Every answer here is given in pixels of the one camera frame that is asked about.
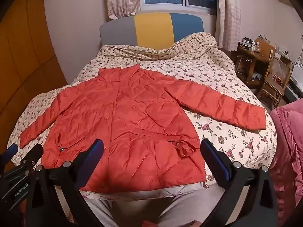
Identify floral quilt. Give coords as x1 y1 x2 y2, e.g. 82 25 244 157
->
7 32 277 203

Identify wooden desk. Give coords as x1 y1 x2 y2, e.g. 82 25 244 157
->
233 40 269 91

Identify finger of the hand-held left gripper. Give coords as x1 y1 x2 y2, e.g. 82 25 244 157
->
0 143 18 163
14 144 44 171

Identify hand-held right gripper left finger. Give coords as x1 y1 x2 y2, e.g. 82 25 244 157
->
26 139 105 227

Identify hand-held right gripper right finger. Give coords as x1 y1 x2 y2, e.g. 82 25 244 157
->
200 138 278 227

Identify wooden wardrobe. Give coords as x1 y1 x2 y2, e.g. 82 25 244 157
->
0 0 69 147

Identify grey yellow blue headboard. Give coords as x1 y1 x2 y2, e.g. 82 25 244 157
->
99 12 204 48

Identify person's grey trousers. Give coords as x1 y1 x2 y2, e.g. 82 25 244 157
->
83 184 228 227

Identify wooden chair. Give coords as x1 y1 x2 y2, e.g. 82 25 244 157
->
257 38 293 110

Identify orange puffer jacket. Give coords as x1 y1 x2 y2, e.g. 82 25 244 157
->
19 64 266 193

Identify pink blanket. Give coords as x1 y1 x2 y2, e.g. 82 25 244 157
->
269 99 303 225

